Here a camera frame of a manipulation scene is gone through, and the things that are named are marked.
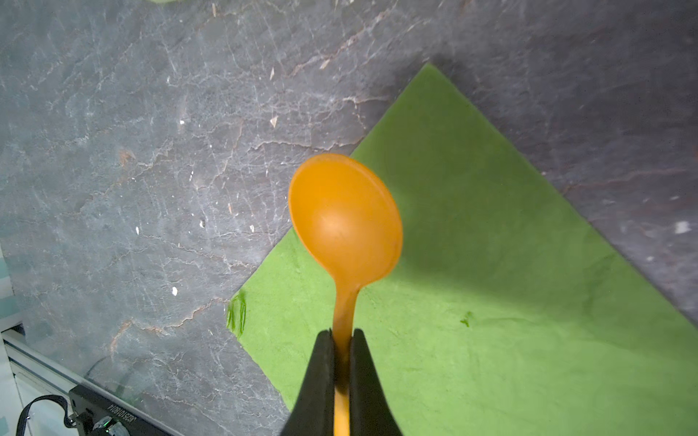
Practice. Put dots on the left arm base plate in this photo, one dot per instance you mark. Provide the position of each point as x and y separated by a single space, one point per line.
100 415

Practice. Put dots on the aluminium mounting rail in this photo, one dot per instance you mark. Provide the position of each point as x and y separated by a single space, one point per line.
35 376

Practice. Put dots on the green paper napkin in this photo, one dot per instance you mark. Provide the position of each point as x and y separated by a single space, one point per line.
506 314

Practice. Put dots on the orange plastic spoon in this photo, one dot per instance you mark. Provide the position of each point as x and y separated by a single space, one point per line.
346 218

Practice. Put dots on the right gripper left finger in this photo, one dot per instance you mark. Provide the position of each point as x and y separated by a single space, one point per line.
313 413

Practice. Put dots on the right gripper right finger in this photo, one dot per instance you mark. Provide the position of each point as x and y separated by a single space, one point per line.
370 414

